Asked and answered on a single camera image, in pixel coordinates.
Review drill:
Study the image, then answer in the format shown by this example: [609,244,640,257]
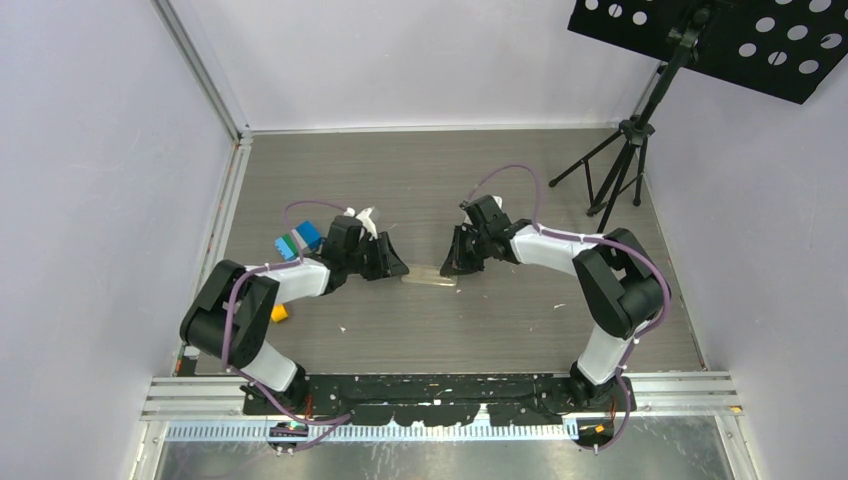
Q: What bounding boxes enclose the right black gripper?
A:
[442,225,492,277]

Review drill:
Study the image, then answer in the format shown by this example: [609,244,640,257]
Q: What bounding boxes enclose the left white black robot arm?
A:
[179,215,410,414]

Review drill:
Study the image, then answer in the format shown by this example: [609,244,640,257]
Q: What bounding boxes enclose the aluminium corner frame post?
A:
[151,0,249,145]

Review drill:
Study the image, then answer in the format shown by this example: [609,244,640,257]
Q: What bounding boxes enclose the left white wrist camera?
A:
[344,206,379,240]

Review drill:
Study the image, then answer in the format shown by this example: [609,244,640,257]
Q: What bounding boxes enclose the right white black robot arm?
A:
[440,195,670,411]

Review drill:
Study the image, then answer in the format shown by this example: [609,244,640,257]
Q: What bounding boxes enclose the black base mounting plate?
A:
[242,373,636,427]

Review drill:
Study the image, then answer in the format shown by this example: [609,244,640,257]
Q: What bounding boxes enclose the yellow green toy brick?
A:
[270,304,289,323]

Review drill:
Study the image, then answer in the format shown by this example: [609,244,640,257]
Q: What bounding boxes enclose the black music stand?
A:
[548,0,847,231]

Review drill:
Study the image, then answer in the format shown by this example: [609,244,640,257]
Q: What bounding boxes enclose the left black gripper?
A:
[344,232,407,281]

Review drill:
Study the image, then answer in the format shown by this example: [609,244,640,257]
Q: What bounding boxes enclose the perforated metal cable tray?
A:
[164,419,579,443]

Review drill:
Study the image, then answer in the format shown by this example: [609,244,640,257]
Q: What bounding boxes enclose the translucent beige remote cover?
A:
[400,265,458,287]

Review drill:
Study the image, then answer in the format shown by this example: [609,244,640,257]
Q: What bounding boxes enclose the blue white green toy brick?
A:
[274,221,324,261]

